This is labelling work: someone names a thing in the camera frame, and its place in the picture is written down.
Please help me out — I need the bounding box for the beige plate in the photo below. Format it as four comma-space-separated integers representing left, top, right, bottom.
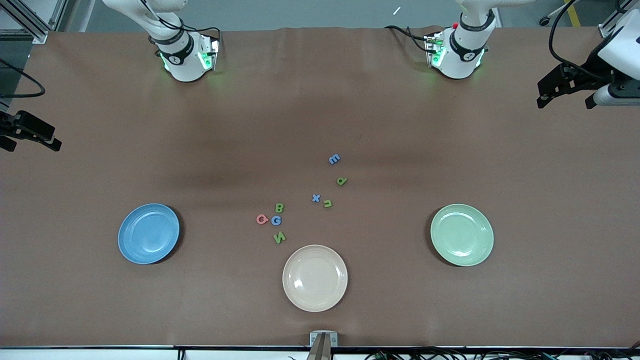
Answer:
282, 244, 348, 313

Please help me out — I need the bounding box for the aluminium frame profile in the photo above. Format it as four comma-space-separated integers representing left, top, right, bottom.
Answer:
0, 0, 68, 43
600, 0, 640, 26

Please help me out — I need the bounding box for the wheeled stand leg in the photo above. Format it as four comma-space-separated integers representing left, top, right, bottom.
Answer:
539, 0, 581, 27

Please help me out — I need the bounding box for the black base power cable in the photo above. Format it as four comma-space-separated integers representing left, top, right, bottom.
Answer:
384, 25, 436, 53

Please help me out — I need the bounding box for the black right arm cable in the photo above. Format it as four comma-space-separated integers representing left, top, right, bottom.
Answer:
0, 0, 222, 99

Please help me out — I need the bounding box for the brown table cover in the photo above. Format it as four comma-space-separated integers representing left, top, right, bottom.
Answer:
0, 26, 640, 348

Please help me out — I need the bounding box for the green plate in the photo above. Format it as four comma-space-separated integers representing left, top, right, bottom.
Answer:
430, 203, 495, 267

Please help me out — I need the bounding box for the grey metal bracket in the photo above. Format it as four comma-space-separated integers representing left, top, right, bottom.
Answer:
309, 331, 339, 348

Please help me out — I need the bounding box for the tangled black cable bundle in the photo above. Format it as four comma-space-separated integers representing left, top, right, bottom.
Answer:
364, 341, 640, 360

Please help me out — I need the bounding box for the blue plate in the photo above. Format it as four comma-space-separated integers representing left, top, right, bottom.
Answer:
118, 203, 180, 265

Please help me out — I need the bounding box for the metal mounting bar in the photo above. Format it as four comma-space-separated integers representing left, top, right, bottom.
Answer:
306, 334, 333, 360

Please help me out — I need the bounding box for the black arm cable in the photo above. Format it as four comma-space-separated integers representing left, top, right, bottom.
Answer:
548, 0, 607, 81
0, 0, 222, 99

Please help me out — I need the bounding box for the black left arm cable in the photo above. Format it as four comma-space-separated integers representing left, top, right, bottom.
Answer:
548, 0, 607, 81

